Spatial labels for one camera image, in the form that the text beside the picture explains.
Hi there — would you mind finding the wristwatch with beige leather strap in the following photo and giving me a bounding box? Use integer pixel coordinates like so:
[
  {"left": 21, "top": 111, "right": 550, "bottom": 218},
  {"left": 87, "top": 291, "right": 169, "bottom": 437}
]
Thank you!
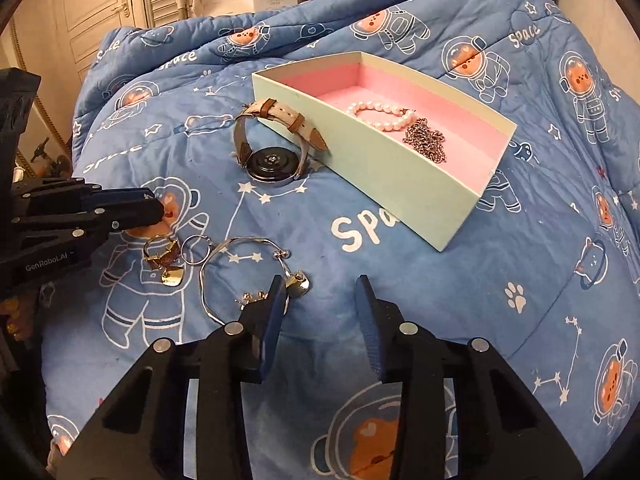
[{"left": 232, "top": 99, "right": 329, "bottom": 182}]

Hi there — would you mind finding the black and orange tripod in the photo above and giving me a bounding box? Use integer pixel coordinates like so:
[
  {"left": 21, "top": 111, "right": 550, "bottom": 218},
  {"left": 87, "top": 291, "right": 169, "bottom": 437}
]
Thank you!
[{"left": 29, "top": 136, "right": 74, "bottom": 179}]

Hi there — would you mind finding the blue astronaut bear printed blanket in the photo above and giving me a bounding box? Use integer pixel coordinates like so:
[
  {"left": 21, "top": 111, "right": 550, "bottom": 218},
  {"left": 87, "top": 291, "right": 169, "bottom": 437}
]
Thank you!
[{"left": 42, "top": 0, "right": 640, "bottom": 480}]

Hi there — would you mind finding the person's left hand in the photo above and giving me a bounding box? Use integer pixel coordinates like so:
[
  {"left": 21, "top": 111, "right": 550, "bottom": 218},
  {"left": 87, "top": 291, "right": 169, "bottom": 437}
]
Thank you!
[{"left": 0, "top": 297, "right": 38, "bottom": 343}]

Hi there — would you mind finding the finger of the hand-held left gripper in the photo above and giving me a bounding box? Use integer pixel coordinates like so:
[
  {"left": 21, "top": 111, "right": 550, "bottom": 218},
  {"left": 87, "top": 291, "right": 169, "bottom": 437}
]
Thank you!
[
  {"left": 10, "top": 199, "right": 167, "bottom": 236},
  {"left": 11, "top": 176, "right": 157, "bottom": 207}
]

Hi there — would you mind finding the pale green box pink lining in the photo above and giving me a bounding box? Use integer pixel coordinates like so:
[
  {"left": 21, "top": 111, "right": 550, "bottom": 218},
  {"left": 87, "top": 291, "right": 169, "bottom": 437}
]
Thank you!
[{"left": 251, "top": 51, "right": 518, "bottom": 254}]

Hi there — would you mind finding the silver chain necklace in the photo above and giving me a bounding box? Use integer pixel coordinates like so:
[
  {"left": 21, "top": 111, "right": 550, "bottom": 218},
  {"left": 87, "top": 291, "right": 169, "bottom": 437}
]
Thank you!
[{"left": 402, "top": 117, "right": 449, "bottom": 165}]

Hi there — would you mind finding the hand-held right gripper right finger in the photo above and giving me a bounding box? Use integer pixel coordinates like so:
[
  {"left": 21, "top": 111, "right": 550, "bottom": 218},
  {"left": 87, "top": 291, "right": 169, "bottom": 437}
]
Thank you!
[{"left": 354, "top": 275, "right": 587, "bottom": 480}]

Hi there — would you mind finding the white panelled door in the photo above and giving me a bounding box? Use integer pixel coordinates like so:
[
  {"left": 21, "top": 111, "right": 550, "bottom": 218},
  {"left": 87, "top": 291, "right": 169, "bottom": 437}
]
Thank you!
[{"left": 11, "top": 0, "right": 137, "bottom": 83}]

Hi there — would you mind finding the thin silver hoop earring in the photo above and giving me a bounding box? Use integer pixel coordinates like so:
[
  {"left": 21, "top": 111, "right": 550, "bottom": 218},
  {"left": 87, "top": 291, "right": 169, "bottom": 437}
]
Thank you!
[{"left": 180, "top": 236, "right": 214, "bottom": 266}]

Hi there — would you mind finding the white pearl bracelet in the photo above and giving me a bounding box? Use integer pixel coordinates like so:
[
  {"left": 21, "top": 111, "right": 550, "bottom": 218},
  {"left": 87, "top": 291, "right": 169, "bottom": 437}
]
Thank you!
[{"left": 348, "top": 101, "right": 417, "bottom": 133}]

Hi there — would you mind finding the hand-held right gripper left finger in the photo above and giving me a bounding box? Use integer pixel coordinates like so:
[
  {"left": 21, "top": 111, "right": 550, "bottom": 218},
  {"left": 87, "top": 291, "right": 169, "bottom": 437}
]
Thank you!
[{"left": 65, "top": 275, "right": 289, "bottom": 480}]

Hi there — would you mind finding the thin silver bangle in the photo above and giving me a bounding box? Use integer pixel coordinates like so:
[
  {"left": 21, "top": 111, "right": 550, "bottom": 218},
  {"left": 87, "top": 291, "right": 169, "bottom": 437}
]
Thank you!
[{"left": 198, "top": 237, "right": 294, "bottom": 327}]

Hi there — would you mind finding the gold earring with heart charm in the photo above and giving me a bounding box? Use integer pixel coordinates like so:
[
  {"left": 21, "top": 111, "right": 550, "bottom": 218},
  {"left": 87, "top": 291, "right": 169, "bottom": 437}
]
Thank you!
[{"left": 143, "top": 234, "right": 186, "bottom": 289}]

